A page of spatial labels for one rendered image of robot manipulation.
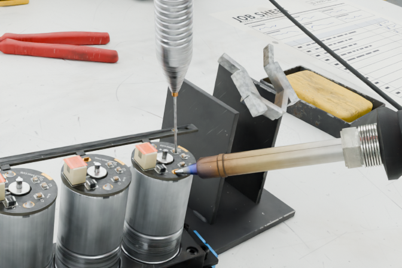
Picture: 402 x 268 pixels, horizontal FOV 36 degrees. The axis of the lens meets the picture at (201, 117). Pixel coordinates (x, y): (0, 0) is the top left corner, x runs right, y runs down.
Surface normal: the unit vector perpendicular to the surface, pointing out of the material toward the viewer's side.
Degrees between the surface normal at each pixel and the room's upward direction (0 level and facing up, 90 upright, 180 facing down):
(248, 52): 0
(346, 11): 0
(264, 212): 0
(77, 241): 90
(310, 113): 90
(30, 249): 90
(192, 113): 90
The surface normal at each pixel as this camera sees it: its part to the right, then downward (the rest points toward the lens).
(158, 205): 0.02, 0.48
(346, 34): 0.17, -0.87
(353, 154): -0.18, 0.41
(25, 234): 0.43, 0.49
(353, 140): -0.30, -0.57
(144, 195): -0.40, 0.37
